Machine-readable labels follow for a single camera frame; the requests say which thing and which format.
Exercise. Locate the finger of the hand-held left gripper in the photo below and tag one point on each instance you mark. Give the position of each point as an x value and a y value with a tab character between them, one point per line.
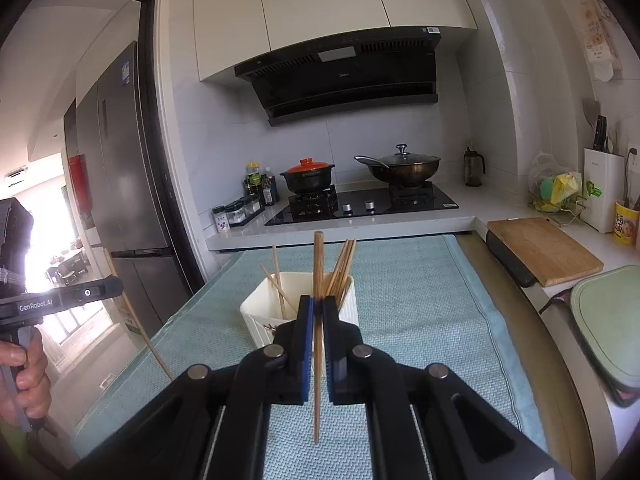
95	291

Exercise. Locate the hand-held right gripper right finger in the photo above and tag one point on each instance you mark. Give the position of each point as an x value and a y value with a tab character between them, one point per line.
332	350

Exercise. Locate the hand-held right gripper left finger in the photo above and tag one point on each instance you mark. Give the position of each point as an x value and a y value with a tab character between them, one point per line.
305	345

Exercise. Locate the cream ribbed utensil holder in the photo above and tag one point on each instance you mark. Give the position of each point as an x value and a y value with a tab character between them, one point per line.
260	315

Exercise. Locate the tan wooden chopstick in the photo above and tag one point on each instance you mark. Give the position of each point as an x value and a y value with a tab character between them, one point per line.
277	270
318	270
157	350

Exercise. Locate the bunch of wooden chopsticks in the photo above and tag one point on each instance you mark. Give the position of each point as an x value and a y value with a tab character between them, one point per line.
341	265

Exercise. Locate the person's left hand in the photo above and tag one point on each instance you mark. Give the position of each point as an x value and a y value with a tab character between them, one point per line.
32	380

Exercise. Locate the light blue woven mat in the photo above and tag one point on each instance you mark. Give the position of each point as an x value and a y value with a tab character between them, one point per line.
425	310

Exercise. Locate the white air conditioner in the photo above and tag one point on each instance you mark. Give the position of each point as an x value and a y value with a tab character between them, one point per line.
15	175

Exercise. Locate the grey refrigerator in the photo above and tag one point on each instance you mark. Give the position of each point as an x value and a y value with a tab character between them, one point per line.
130	160

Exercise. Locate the white jar black lid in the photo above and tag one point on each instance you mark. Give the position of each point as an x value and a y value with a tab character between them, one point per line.
221	221

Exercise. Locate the dark sauce bottle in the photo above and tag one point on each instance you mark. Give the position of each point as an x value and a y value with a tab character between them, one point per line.
270	190

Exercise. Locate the black clay pot red lid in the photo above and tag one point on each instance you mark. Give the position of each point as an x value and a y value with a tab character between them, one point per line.
307	180

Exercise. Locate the black gas hob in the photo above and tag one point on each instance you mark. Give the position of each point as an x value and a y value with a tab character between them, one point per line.
425	202

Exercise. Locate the dark wok with glass lid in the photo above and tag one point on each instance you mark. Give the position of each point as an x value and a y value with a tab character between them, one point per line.
405	170

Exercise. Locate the black flat appliance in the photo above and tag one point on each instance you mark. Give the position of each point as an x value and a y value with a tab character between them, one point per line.
510	267

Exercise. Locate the black griddle pan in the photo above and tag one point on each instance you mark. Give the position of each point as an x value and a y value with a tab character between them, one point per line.
552	304

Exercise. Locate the dark glass press jug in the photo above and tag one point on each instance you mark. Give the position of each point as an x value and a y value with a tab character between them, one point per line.
472	167

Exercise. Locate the wooden cutting board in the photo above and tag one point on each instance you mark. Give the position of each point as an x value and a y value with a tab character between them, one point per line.
545	250

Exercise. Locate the black range hood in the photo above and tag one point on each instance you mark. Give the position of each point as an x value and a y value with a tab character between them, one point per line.
345	80

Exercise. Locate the light green cutting board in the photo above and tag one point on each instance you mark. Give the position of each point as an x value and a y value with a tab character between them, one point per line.
610	325

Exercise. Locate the yellow green plastic bag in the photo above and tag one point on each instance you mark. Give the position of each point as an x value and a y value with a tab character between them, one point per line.
565	185

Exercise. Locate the white knife holder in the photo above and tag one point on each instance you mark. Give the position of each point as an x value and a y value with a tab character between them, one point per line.
602	190

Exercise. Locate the yellow instant noodle cup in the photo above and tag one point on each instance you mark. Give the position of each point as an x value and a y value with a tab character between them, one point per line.
627	225

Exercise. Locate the cream upper cabinets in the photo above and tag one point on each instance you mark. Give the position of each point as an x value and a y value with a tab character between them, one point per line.
320	0

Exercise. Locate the grey kitchen spatula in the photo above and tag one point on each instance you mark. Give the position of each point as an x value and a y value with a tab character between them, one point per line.
591	110

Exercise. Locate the red wall hanging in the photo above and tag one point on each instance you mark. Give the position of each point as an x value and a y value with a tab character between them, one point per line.
80	185

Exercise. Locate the printed wall calendar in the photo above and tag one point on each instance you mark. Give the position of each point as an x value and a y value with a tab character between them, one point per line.
595	35

